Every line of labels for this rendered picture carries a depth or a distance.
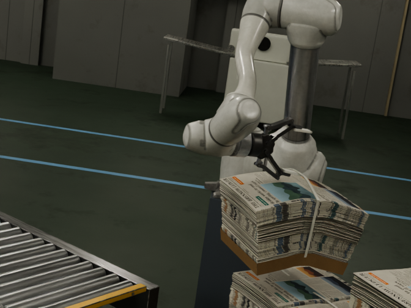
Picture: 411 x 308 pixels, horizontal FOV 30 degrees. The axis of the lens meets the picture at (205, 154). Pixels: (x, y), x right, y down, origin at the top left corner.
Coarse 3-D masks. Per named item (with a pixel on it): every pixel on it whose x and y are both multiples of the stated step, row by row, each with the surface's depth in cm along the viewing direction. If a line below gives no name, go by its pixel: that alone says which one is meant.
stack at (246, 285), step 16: (240, 272) 267; (272, 272) 271; (288, 272) 273; (304, 272) 275; (320, 272) 277; (240, 288) 263; (256, 288) 254; (272, 288) 256; (288, 288) 258; (304, 288) 260; (320, 288) 262; (336, 288) 263; (240, 304) 262; (256, 304) 254; (272, 304) 246; (288, 304) 245; (304, 304) 248; (320, 304) 249; (336, 304) 251
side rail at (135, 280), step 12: (0, 216) 297; (24, 228) 288; (36, 228) 290; (48, 240) 279; (60, 240) 281; (72, 252) 271; (84, 252) 272; (96, 264) 264; (108, 264) 265; (120, 276) 256; (132, 276) 257; (156, 288) 251; (120, 300) 257; (132, 300) 254; (144, 300) 250; (156, 300) 253
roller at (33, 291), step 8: (88, 272) 256; (96, 272) 258; (104, 272) 260; (56, 280) 245; (64, 280) 247; (72, 280) 249; (80, 280) 251; (24, 288) 237; (32, 288) 238; (40, 288) 239; (48, 288) 241; (56, 288) 243; (0, 296) 229; (8, 296) 230; (16, 296) 232; (24, 296) 234; (32, 296) 236
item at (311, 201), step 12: (288, 180) 254; (300, 192) 242; (312, 192) 244; (312, 204) 237; (324, 204) 239; (312, 216) 238; (324, 216) 240; (300, 240) 240; (312, 240) 242; (300, 252) 242
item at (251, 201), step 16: (240, 176) 255; (256, 176) 255; (224, 192) 251; (240, 192) 242; (256, 192) 242; (272, 192) 242; (288, 192) 241; (224, 208) 256; (240, 208) 241; (256, 208) 231; (272, 208) 232; (288, 208) 234; (304, 208) 236; (224, 224) 258; (240, 224) 244; (256, 224) 231; (272, 224) 234; (288, 224) 236; (240, 240) 248; (256, 240) 235; (272, 240) 236; (288, 240) 238; (256, 256) 237; (272, 256) 238
